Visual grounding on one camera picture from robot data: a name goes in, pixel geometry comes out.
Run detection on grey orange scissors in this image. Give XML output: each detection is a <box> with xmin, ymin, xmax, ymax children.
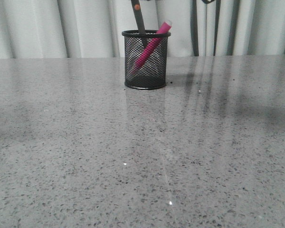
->
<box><xmin>130</xmin><ymin>0</ymin><xmax>146</xmax><ymax>35</ymax></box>

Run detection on black mesh pen holder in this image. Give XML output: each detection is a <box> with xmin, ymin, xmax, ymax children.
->
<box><xmin>122</xmin><ymin>30</ymin><xmax>171</xmax><ymax>90</ymax></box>

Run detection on pink marker pen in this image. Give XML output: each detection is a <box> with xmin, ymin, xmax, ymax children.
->
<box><xmin>130</xmin><ymin>20</ymin><xmax>172</xmax><ymax>74</ymax></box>

